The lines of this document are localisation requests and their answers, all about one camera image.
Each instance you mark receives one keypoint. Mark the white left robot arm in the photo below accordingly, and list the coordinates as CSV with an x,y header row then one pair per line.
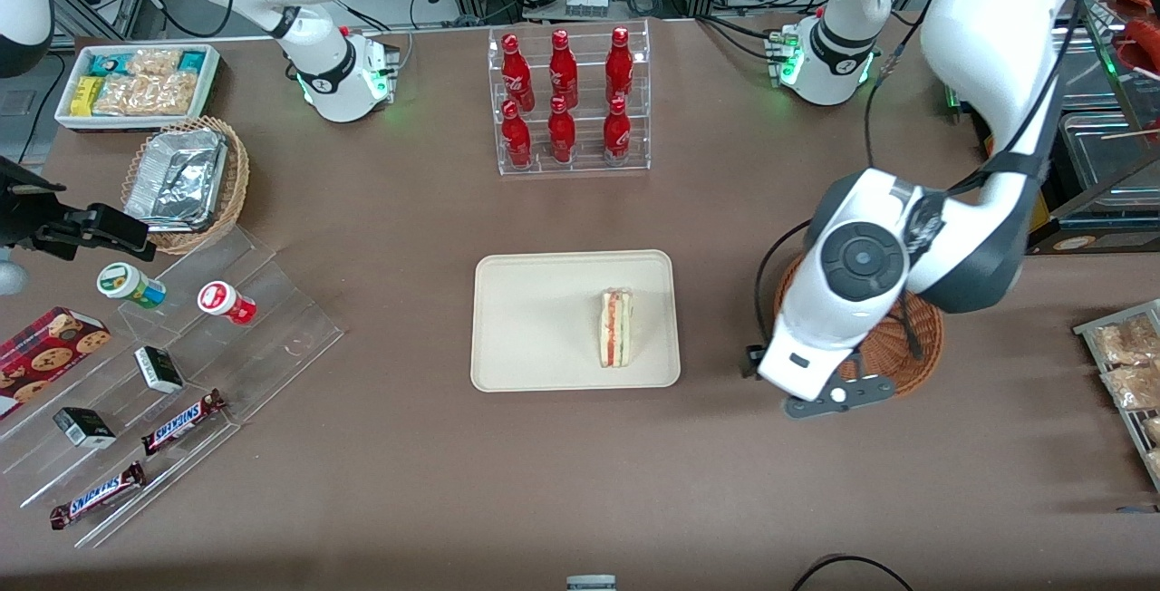
x,y
988,29

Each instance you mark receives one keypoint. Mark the white power strip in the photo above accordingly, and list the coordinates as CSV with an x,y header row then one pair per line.
x,y
586,4

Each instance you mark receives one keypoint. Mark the clear rice cracker bag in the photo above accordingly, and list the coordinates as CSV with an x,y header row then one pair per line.
x,y
154,62
145,94

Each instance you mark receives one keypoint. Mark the black yellow food warmer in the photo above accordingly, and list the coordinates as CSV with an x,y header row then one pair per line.
x,y
1115,228

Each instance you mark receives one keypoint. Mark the red cola bottle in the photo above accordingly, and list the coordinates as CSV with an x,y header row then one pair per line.
x,y
517,138
517,74
562,133
617,133
563,72
619,67

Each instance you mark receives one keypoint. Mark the red lidded small jar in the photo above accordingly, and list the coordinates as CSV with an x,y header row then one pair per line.
x,y
225,302

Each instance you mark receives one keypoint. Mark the aluminium foil tray stack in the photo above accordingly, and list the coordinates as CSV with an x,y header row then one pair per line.
x,y
177,179

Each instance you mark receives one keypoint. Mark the steel food pan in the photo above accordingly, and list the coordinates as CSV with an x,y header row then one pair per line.
x,y
1101,74
1115,160

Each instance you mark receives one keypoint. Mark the clear bagged pastry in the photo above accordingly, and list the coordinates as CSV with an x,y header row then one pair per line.
x,y
1128,342
1153,430
1133,387

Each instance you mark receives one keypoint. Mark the light wicker basket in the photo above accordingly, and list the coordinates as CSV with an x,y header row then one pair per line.
x,y
234,183

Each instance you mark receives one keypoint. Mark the white base connector box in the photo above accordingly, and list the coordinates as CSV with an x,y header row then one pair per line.
x,y
781,47

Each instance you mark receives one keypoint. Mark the brown wicker basket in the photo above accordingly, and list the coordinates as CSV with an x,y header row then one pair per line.
x,y
920,346

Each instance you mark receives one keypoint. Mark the clear acrylic stepped shelf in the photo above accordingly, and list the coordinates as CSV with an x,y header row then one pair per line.
x,y
263,337

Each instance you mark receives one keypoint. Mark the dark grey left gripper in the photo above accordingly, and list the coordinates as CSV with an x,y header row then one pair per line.
x,y
749,363

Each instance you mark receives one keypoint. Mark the clear acrylic bottle rack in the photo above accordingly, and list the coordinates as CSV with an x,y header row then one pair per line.
x,y
591,133

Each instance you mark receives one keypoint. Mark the teal snack packet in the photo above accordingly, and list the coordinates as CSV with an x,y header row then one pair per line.
x,y
192,61
107,62

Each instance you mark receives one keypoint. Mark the green blue sunflower jar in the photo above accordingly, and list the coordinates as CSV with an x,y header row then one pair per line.
x,y
127,284

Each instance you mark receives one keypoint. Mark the white plastic snack bin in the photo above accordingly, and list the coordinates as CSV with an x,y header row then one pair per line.
x,y
136,123

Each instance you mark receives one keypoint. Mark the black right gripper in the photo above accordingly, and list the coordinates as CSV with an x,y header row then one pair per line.
x,y
20,210

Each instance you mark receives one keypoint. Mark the cream rectangular serving tray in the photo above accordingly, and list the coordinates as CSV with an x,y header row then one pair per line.
x,y
535,319

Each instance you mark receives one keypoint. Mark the small black carton box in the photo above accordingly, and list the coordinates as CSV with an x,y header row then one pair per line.
x,y
83,428
159,370

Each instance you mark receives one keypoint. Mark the small grey device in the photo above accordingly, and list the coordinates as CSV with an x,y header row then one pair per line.
x,y
591,584

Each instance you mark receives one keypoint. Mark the yellow snack packet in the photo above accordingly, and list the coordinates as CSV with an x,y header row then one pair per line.
x,y
85,97

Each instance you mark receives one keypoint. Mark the tray of packaged snacks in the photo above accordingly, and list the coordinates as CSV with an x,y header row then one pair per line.
x,y
1085,329

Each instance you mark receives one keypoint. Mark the red tartan cookie box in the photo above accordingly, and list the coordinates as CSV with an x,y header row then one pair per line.
x,y
45,355

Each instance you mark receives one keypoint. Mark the Snickers chocolate bar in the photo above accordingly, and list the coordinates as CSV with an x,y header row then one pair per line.
x,y
98,495
181,422

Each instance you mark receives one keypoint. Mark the triangular sandwich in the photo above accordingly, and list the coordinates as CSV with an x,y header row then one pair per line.
x,y
614,328

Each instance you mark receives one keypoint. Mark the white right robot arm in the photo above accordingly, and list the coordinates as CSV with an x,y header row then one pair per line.
x,y
322,74

